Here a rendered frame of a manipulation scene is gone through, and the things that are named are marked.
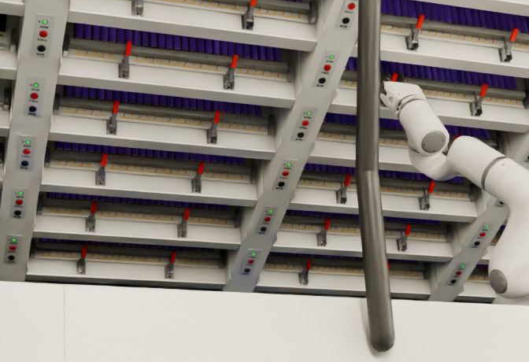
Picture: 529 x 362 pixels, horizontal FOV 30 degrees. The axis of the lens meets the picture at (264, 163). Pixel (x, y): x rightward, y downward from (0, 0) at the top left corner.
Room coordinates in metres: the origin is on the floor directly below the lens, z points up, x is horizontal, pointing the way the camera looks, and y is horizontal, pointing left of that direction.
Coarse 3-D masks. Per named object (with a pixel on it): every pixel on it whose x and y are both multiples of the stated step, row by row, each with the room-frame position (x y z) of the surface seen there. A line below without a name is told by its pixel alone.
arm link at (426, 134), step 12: (408, 108) 1.97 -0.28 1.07; (420, 108) 1.96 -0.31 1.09; (408, 120) 1.93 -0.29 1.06; (420, 120) 1.91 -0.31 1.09; (432, 120) 1.91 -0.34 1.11; (408, 132) 1.91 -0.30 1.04; (420, 132) 1.87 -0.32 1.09; (432, 132) 1.88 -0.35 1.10; (444, 132) 1.89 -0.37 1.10; (420, 144) 1.86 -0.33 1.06; (432, 144) 1.88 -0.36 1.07; (444, 144) 1.89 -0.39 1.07
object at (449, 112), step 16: (528, 80) 2.41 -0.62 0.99; (336, 96) 2.10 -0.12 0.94; (352, 96) 2.12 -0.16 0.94; (464, 96) 2.28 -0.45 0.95; (528, 96) 2.35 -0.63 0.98; (336, 112) 2.09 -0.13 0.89; (352, 112) 2.10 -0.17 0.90; (384, 112) 2.13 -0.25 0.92; (448, 112) 2.21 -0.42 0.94; (464, 112) 2.23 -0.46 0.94; (496, 112) 2.28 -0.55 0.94; (512, 112) 2.31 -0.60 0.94; (528, 112) 2.33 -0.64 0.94; (496, 128) 2.27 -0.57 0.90; (512, 128) 2.29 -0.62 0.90; (528, 128) 2.30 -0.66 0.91
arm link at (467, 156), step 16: (464, 144) 1.82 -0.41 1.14; (480, 144) 1.82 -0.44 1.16; (416, 160) 1.90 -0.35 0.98; (432, 160) 1.90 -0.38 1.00; (448, 160) 1.81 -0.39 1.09; (464, 160) 1.78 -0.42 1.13; (480, 160) 1.76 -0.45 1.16; (496, 160) 1.76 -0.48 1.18; (432, 176) 1.85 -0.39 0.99; (448, 176) 1.82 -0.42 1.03; (464, 176) 1.78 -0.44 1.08; (480, 176) 1.73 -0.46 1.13
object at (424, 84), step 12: (348, 72) 2.15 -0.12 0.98; (348, 84) 2.14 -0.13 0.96; (420, 84) 2.23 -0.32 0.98; (432, 84) 2.24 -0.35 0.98; (444, 84) 2.26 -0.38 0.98; (456, 84) 2.28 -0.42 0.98; (456, 96) 2.26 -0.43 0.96; (492, 96) 2.32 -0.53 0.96; (504, 96) 2.33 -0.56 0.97; (516, 96) 2.34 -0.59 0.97
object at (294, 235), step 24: (288, 216) 2.16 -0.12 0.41; (312, 216) 2.20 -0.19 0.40; (336, 216) 2.23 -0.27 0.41; (384, 216) 2.30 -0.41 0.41; (288, 240) 2.11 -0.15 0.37; (312, 240) 2.14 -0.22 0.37; (336, 240) 2.17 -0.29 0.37; (360, 240) 2.21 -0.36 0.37; (408, 240) 2.28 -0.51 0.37; (432, 240) 2.31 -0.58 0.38; (456, 240) 2.33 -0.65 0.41
